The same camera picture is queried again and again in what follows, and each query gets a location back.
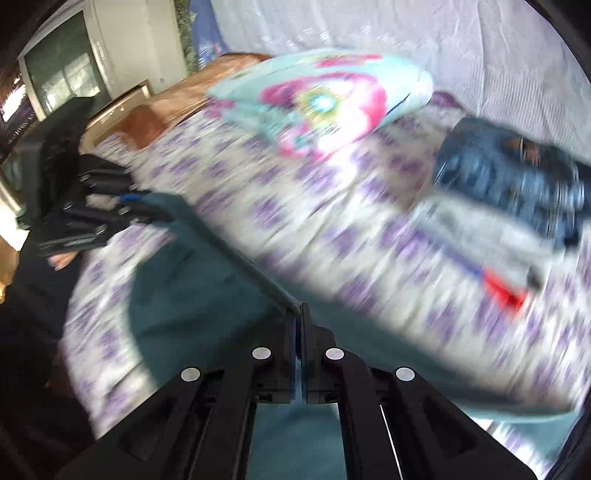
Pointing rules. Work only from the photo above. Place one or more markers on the blue patterned pillow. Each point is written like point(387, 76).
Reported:
point(205, 36)

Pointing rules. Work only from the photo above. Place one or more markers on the folded blue jeans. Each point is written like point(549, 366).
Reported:
point(539, 184)

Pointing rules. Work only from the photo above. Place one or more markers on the brown orange pillow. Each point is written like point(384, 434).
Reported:
point(149, 121)

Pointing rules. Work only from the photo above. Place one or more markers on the left hand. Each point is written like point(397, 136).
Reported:
point(60, 261)

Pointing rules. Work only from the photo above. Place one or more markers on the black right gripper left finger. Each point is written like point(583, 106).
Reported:
point(199, 424)

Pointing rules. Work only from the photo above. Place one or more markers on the folded teal pink floral quilt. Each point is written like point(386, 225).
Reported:
point(311, 104)

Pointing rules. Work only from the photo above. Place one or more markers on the folded grey garment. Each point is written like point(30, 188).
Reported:
point(511, 249)

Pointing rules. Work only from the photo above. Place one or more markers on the teal fleece pants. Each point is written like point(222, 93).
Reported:
point(191, 306)

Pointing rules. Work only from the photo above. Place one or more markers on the folded red blue garment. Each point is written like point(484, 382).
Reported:
point(505, 297)

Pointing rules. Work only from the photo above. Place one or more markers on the purple floral bedsheet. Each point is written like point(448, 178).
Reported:
point(338, 236)

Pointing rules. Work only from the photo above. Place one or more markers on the black sleeved left forearm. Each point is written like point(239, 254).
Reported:
point(42, 430)

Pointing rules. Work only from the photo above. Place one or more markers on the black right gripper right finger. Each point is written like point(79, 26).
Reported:
point(395, 424)

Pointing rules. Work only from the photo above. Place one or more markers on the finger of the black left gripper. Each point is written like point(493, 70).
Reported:
point(110, 182)
point(138, 212)

